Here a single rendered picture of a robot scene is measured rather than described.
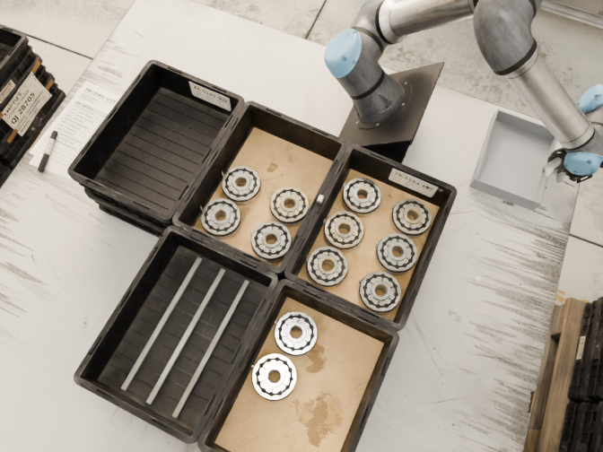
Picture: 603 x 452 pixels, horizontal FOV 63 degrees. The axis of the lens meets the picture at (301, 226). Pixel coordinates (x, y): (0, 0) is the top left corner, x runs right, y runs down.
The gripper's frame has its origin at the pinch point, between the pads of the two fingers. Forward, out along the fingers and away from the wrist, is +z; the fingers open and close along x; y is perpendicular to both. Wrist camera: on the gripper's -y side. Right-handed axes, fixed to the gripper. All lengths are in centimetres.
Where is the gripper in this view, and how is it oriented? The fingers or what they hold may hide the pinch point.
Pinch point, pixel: (547, 169)
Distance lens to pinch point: 166.3
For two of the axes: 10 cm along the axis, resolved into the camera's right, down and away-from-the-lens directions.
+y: -3.2, 8.8, -3.5
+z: -2.9, 2.6, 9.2
